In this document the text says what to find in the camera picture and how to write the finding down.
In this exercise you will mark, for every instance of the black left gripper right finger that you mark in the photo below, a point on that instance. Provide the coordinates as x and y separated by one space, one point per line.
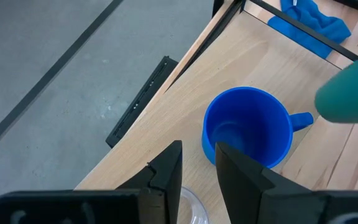
247 193

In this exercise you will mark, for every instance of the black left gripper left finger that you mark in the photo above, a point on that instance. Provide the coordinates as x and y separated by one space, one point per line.
163 186

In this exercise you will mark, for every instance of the clear plastic cup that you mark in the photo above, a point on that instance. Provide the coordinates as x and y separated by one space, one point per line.
191 208

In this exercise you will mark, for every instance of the blue plastic mug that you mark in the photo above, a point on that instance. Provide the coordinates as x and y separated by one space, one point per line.
247 121

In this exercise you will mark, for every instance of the green plastic cup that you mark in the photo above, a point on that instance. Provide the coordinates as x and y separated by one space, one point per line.
350 93

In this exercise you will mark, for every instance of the wooden shelf with black legs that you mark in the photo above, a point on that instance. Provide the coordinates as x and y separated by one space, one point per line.
235 62

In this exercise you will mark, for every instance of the blue cloth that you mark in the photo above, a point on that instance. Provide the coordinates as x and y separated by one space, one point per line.
315 25

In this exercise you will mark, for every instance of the black metal table frame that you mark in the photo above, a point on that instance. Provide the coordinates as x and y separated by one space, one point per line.
141 99

